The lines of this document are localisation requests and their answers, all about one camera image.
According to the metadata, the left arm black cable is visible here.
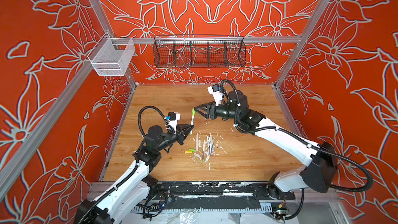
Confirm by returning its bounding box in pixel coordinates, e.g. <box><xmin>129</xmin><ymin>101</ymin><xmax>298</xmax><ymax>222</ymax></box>
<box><xmin>137</xmin><ymin>105</ymin><xmax>170</xmax><ymax>138</ymax></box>

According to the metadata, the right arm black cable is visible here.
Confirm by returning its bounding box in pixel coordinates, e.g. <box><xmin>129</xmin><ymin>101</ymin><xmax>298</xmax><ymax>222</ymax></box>
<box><xmin>220</xmin><ymin>79</ymin><xmax>374</xmax><ymax>192</ymax></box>

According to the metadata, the white pen pink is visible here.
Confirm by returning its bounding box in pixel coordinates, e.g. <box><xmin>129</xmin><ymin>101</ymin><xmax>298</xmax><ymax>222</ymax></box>
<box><xmin>209</xmin><ymin>134</ymin><xmax>215</xmax><ymax>154</ymax></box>

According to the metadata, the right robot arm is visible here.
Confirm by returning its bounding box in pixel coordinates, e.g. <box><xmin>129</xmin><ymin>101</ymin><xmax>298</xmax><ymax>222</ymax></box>
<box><xmin>194</xmin><ymin>87</ymin><xmax>337</xmax><ymax>200</ymax></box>

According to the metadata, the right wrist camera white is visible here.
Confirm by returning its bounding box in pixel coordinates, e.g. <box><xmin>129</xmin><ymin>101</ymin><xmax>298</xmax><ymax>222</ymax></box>
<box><xmin>207</xmin><ymin>84</ymin><xmax>224</xmax><ymax>106</ymax></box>

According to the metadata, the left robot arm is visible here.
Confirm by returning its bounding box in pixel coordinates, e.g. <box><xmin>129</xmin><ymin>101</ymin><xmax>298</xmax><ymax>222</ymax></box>
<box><xmin>74</xmin><ymin>124</ymin><xmax>194</xmax><ymax>224</ymax></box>

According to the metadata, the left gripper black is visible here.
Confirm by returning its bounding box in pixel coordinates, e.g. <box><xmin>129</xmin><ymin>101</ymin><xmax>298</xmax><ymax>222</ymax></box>
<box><xmin>156</xmin><ymin>123</ymin><xmax>192</xmax><ymax>152</ymax></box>

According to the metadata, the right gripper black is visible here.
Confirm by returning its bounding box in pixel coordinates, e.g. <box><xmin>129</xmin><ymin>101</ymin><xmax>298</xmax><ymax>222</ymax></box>
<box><xmin>194</xmin><ymin>100</ymin><xmax>242</xmax><ymax>121</ymax></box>

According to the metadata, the white pen green tip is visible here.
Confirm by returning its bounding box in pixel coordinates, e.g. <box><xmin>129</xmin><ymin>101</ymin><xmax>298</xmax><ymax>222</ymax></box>
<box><xmin>190</xmin><ymin>115</ymin><xmax>194</xmax><ymax>135</ymax></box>

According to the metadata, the black wire basket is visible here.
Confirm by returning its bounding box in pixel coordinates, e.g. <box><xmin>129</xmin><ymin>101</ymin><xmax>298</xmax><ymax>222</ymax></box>
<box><xmin>153</xmin><ymin>34</ymin><xmax>247</xmax><ymax>68</ymax></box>

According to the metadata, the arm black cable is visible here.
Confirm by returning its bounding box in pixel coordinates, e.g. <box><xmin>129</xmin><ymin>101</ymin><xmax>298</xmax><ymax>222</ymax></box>
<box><xmin>220</xmin><ymin>79</ymin><xmax>374</xmax><ymax>192</ymax></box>
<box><xmin>137</xmin><ymin>105</ymin><xmax>170</xmax><ymax>138</ymax></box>

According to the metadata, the clear plastic bin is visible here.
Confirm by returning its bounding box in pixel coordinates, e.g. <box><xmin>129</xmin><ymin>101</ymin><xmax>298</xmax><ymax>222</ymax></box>
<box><xmin>88</xmin><ymin>33</ymin><xmax>136</xmax><ymax>76</ymax></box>

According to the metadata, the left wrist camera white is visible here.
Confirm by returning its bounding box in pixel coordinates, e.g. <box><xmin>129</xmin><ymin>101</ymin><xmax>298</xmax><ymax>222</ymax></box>
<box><xmin>165</xmin><ymin>112</ymin><xmax>181</xmax><ymax>134</ymax></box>

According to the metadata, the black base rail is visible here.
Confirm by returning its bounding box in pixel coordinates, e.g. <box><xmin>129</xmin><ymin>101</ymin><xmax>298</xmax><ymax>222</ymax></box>
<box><xmin>129</xmin><ymin>181</ymin><xmax>296</xmax><ymax>201</ymax></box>

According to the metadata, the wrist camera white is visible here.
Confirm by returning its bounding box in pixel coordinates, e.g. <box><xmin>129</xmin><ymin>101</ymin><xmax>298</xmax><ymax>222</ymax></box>
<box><xmin>165</xmin><ymin>112</ymin><xmax>181</xmax><ymax>134</ymax></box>
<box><xmin>207</xmin><ymin>84</ymin><xmax>224</xmax><ymax>106</ymax></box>

